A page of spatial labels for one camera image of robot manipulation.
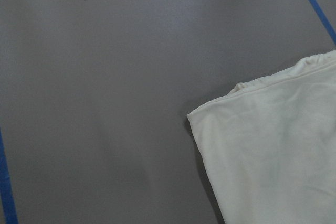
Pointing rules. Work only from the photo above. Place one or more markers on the cream long-sleeve printed shirt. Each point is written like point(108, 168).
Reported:
point(268, 146)

